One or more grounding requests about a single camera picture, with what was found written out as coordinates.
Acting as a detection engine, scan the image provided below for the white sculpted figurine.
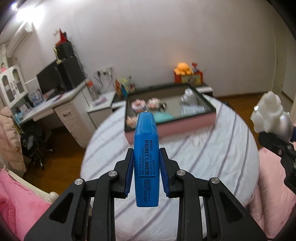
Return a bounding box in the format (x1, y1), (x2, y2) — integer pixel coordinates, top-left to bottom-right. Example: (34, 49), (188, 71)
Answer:
(250, 91), (293, 141)

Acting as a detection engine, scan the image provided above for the blue highlighter pen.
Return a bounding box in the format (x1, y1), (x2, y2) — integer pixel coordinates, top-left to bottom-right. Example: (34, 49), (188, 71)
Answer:
(133, 112), (159, 207)

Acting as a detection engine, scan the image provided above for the clear plastic packet with leaflet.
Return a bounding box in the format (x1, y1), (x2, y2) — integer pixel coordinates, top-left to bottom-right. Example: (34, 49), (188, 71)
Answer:
(181, 104), (207, 116)

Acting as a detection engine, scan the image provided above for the white plug-in night light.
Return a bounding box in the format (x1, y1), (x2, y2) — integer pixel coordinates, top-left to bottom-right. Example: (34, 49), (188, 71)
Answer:
(181, 88), (199, 106)

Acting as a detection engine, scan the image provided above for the pink haired doll figure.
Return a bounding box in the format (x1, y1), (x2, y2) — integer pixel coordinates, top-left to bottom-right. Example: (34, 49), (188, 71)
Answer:
(125, 116), (137, 128)

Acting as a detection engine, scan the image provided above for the pink Hello Kitty block figure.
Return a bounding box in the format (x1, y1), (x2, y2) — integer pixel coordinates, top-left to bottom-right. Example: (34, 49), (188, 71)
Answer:
(147, 98), (161, 110)

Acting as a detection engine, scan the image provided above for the pink bed blanket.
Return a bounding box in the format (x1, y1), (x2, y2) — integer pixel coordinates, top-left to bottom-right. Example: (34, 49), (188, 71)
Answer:
(0, 169), (51, 240)

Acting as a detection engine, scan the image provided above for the white striped table cloth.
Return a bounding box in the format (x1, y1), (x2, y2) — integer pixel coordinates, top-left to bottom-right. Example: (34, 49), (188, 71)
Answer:
(80, 97), (259, 240)

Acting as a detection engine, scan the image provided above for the black office chair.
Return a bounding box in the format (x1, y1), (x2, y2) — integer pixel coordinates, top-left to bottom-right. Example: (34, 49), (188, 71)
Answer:
(21, 126), (54, 170)

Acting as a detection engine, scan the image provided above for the pink down jacket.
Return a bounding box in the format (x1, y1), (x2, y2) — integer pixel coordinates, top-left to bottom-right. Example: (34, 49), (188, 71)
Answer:
(1, 106), (26, 173)

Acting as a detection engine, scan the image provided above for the white desk with drawers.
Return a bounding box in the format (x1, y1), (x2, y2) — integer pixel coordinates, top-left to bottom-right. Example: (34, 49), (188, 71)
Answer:
(20, 82), (96, 148)

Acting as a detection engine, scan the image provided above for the red toy crate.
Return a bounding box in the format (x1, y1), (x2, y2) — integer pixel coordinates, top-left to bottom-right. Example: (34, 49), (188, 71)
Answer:
(174, 69), (204, 86)

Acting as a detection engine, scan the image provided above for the low black-top cabinet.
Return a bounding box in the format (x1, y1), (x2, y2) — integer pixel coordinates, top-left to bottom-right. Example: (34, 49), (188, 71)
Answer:
(87, 84), (214, 129)

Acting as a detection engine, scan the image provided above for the black and pink storage box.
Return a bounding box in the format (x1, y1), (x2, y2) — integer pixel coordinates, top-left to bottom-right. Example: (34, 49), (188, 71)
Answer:
(124, 83), (217, 145)

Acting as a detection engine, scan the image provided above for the orange octopus plush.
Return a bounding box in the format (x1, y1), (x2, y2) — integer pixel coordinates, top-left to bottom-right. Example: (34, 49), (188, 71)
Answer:
(174, 62), (193, 75)

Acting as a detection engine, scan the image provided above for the plastic water bottle red cap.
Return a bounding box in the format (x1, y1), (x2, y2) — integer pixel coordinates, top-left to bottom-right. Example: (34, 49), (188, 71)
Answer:
(86, 80), (99, 101)

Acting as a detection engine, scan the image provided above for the black computer monitor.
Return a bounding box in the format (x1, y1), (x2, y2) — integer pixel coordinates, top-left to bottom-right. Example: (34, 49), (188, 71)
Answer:
(37, 61), (65, 100)

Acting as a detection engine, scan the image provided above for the snack bags group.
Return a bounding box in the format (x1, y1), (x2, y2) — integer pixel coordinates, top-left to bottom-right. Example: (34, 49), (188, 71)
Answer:
(114, 75), (136, 98)

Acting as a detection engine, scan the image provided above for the black computer tower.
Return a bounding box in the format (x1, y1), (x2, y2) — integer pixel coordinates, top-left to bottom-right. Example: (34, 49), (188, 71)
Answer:
(57, 56), (85, 91)

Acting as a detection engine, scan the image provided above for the black speaker box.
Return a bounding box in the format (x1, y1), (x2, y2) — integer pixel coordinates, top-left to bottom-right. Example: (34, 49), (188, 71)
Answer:
(56, 41), (74, 60)

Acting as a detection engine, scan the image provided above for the white air conditioner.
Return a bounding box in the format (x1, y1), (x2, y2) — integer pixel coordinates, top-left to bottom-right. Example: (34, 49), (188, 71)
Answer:
(6, 22), (33, 58)

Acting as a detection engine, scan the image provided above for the white wall cabinet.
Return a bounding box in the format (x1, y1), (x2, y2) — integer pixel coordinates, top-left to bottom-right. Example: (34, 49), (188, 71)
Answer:
(1, 65), (28, 108)

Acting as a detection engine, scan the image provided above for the wall power strip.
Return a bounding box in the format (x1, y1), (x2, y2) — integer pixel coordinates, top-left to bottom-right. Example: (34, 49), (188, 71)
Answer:
(95, 66), (113, 76)

